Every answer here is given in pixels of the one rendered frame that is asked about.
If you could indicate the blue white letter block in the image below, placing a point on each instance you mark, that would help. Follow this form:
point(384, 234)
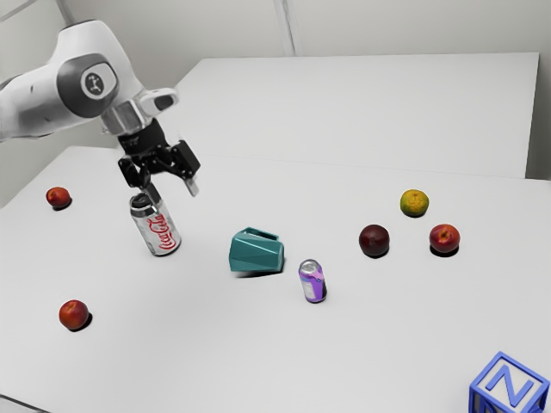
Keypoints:
point(508, 387)

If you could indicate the red yellow apple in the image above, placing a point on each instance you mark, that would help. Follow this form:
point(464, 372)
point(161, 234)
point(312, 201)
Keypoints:
point(444, 238)

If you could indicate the dark red plum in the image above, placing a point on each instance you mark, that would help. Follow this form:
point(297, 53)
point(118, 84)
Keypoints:
point(373, 240)

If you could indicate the small red apple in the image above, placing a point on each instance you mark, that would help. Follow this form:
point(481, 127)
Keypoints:
point(57, 197)

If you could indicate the purple can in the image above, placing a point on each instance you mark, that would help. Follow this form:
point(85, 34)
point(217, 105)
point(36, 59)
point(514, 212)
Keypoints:
point(312, 281)

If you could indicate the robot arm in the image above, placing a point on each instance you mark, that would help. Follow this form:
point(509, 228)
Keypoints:
point(51, 90)

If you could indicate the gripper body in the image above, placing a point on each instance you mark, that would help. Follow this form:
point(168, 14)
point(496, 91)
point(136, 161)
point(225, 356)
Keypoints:
point(146, 142)

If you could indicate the teal faceted mug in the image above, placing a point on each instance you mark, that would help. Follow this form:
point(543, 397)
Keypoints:
point(256, 253)

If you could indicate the green yellow orange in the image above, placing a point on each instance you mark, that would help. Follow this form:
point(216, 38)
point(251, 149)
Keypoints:
point(414, 202)

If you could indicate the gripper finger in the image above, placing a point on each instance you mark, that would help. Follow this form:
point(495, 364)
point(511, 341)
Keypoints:
point(187, 165)
point(138, 180)

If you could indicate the silver can with red print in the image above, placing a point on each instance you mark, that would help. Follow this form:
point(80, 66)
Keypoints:
point(156, 229)

